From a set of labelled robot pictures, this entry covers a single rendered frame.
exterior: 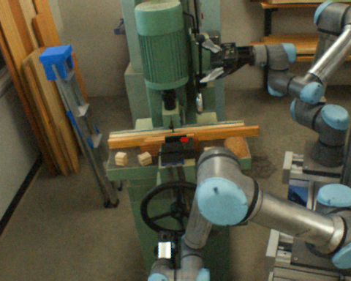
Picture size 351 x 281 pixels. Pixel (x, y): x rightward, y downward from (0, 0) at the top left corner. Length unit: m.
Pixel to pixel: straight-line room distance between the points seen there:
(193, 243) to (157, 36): 0.72
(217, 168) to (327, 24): 0.89
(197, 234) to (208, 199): 0.33
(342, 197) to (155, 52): 0.80
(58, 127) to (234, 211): 2.23
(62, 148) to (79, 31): 1.47
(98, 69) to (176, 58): 2.79
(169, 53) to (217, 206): 0.69
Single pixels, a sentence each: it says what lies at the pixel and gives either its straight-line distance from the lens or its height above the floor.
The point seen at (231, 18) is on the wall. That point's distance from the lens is 3.80.
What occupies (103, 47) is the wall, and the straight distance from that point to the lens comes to 4.03.
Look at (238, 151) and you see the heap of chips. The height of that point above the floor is 0.92.
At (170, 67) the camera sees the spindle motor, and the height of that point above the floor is 1.29.
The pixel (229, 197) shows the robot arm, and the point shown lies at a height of 1.24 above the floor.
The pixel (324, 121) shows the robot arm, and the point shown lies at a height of 1.02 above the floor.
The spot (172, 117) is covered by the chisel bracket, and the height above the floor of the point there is 1.05.
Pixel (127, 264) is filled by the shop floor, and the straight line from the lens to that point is 2.35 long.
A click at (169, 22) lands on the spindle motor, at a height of 1.46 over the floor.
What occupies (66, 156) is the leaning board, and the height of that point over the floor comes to 0.18.
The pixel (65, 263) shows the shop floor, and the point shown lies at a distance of 2.48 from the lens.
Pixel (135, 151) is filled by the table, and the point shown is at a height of 0.90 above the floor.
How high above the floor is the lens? 1.82
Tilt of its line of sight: 34 degrees down
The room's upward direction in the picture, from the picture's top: 8 degrees counter-clockwise
